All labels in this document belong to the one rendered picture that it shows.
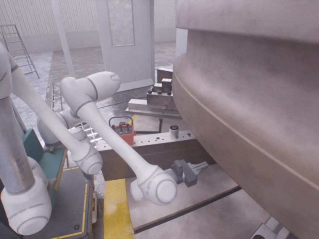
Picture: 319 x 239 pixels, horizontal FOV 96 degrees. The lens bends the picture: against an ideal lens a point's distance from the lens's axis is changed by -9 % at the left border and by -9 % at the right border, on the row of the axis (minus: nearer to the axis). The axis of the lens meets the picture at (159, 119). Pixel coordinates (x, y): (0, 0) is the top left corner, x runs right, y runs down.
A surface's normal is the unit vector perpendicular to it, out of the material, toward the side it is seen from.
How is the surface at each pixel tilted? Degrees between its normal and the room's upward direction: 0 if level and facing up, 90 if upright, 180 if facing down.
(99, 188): 0
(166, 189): 50
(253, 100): 77
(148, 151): 90
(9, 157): 91
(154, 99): 90
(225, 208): 0
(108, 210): 0
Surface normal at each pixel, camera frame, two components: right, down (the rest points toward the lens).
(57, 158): 0.00, -0.85
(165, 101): -0.20, 0.52
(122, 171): 0.19, 0.52
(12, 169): 0.67, 0.40
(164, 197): 0.40, -0.25
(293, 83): -0.91, 0.22
